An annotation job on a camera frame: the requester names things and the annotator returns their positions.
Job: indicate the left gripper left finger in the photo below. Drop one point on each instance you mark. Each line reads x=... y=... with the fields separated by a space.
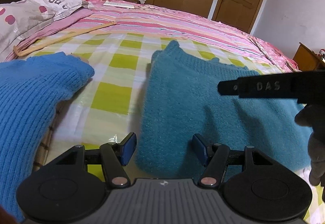
x=115 y=156

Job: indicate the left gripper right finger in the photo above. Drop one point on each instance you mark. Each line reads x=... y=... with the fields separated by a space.
x=214 y=157

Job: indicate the teal fuzzy sweater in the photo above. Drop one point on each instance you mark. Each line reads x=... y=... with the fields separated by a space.
x=182 y=99

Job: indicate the right hand grey glove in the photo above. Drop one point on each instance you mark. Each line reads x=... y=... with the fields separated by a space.
x=313 y=116

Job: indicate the wooden side cabinet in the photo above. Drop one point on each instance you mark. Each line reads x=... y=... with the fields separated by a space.
x=307 y=60

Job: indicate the beige striped folded garment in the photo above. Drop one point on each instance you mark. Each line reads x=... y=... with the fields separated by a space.
x=43 y=149

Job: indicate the bright blue folded sweater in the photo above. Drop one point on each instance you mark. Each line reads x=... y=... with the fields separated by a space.
x=30 y=92

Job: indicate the pink striped bedspread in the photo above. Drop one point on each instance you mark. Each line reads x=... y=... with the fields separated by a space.
x=146 y=28

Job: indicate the grey pillow pink dots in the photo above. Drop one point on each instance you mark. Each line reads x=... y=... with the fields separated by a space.
x=21 y=19

